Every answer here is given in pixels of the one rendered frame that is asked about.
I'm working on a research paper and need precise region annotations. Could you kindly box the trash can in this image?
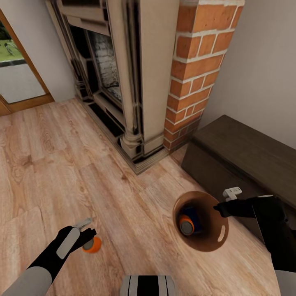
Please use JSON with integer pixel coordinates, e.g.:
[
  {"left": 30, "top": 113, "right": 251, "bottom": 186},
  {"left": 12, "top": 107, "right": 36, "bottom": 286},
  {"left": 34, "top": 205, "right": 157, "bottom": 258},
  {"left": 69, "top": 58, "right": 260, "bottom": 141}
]
[{"left": 172, "top": 190, "right": 229, "bottom": 253}]

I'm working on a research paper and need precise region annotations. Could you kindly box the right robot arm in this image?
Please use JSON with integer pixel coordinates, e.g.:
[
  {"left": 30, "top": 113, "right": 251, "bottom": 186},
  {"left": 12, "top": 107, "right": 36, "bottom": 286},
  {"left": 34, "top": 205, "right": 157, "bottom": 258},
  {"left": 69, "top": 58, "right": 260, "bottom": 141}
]
[{"left": 214, "top": 187, "right": 296, "bottom": 296}]

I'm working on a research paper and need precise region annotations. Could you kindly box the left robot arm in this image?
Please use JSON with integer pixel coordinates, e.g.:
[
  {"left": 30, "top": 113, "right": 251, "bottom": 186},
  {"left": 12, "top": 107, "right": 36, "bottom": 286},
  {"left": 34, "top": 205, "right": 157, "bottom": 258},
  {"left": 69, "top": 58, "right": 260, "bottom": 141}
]
[{"left": 1, "top": 217, "right": 97, "bottom": 296}]

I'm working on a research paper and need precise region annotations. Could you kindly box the can of soda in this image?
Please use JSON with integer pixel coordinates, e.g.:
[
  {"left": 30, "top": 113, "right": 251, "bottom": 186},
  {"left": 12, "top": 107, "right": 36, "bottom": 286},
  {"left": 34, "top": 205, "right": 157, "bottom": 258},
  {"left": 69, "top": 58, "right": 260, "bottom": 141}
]
[
  {"left": 82, "top": 236, "right": 102, "bottom": 253},
  {"left": 184, "top": 207, "right": 203, "bottom": 234},
  {"left": 178, "top": 215, "right": 195, "bottom": 236}
]

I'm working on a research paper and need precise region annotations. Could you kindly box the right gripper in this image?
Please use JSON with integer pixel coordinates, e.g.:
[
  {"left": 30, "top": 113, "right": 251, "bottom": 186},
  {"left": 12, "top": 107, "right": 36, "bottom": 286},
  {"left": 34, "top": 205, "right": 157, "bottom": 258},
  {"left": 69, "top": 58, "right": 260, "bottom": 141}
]
[{"left": 214, "top": 199, "right": 245, "bottom": 217}]

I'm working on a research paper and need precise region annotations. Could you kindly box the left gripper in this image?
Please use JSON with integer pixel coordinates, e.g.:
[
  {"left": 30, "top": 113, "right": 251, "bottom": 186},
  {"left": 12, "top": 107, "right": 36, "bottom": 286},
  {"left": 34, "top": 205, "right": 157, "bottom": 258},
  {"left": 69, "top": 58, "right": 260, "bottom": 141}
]
[{"left": 70, "top": 228, "right": 97, "bottom": 253}]

